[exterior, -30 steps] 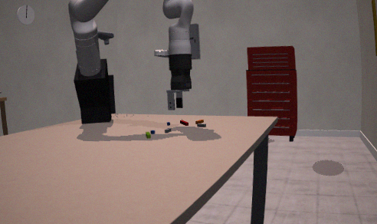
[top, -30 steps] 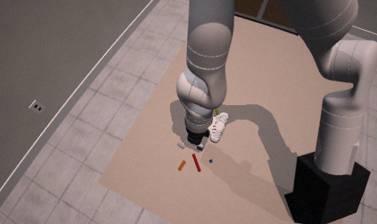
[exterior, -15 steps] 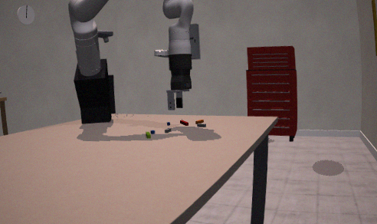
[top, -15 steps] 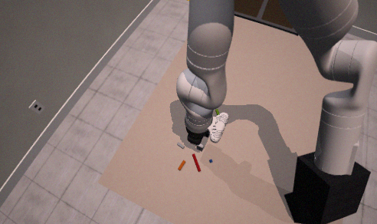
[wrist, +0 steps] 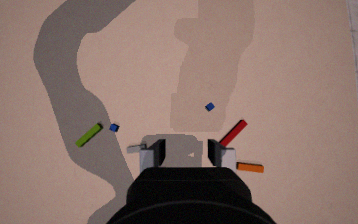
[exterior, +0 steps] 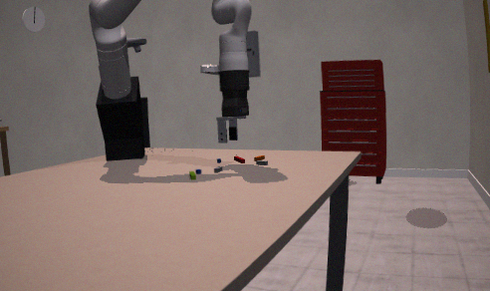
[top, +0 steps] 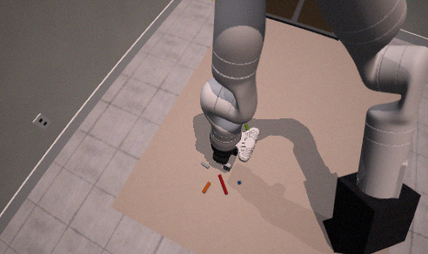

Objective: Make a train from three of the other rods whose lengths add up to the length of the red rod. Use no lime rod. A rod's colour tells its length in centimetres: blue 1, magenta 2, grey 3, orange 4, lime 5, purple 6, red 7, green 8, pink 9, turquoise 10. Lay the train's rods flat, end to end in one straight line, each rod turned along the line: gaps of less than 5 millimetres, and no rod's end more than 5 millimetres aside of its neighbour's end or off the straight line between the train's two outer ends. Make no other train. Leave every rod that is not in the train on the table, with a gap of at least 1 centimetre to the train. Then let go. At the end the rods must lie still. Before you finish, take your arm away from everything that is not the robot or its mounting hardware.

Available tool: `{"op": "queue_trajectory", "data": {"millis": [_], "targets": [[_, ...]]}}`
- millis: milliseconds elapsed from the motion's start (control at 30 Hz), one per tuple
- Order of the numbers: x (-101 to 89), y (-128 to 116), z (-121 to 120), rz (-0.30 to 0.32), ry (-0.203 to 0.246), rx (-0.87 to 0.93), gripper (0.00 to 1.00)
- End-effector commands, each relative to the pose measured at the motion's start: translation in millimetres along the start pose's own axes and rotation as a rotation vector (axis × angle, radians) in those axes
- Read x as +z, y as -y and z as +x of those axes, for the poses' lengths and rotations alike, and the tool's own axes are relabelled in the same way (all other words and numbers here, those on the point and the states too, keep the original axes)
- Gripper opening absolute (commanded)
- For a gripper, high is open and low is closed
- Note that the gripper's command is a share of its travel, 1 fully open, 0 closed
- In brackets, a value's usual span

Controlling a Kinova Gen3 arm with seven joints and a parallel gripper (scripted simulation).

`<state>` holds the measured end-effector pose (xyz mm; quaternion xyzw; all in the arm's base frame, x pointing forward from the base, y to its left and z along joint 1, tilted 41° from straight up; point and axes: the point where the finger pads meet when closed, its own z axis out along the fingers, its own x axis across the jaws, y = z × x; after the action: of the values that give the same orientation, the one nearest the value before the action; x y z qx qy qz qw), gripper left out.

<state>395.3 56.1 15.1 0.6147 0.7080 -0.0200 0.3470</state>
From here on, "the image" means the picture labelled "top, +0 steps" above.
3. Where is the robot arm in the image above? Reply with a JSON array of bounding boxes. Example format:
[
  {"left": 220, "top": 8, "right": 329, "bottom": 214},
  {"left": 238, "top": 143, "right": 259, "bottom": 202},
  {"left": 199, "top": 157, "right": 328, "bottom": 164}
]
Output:
[{"left": 200, "top": 0, "right": 428, "bottom": 198}]

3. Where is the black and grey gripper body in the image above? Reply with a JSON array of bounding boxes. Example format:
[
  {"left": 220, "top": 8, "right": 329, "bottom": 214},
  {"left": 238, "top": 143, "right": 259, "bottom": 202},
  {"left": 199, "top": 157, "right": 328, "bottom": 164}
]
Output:
[{"left": 210, "top": 127, "right": 259, "bottom": 164}]

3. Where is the grey rod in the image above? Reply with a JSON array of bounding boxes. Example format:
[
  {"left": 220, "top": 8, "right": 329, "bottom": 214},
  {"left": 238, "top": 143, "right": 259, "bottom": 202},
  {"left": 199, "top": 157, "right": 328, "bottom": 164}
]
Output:
[{"left": 201, "top": 162, "right": 210, "bottom": 169}]

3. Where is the orange rod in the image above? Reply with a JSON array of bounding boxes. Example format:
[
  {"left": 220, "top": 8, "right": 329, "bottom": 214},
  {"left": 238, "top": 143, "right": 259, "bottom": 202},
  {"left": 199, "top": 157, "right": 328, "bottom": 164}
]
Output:
[{"left": 202, "top": 182, "right": 211, "bottom": 193}]

